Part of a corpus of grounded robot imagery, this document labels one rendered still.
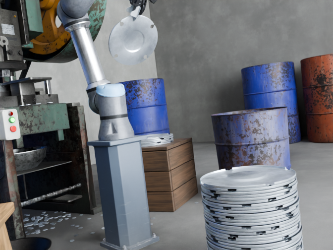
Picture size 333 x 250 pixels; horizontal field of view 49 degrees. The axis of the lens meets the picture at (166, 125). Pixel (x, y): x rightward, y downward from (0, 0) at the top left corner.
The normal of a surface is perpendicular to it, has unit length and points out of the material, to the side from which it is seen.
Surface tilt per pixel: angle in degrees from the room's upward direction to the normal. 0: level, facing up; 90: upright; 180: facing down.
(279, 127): 92
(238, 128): 92
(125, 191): 90
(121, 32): 124
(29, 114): 90
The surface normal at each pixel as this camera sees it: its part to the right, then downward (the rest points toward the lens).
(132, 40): 0.46, 0.55
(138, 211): 0.65, -0.04
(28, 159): 0.69, 0.22
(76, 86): 0.84, -0.07
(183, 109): -0.53, 0.11
